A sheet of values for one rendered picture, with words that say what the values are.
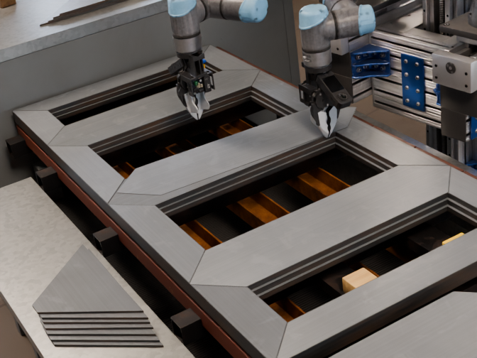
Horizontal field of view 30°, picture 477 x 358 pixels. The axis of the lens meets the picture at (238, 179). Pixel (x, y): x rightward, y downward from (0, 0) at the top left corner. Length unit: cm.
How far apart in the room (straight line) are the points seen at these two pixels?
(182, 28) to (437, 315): 105
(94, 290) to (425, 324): 77
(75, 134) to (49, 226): 35
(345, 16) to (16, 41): 115
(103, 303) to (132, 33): 128
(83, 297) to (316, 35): 87
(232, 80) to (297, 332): 129
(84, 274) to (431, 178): 87
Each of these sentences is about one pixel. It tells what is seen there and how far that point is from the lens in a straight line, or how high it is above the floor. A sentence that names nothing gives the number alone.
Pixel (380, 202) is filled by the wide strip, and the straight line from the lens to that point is 213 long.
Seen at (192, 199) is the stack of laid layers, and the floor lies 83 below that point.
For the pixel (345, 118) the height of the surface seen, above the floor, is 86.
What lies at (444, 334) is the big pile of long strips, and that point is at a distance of 175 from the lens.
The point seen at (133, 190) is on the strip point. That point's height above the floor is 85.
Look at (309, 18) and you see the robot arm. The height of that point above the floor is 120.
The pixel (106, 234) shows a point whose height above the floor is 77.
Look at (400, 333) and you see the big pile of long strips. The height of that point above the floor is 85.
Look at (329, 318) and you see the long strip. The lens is 178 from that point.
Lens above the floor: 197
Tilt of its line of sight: 29 degrees down
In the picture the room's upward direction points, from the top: 8 degrees counter-clockwise
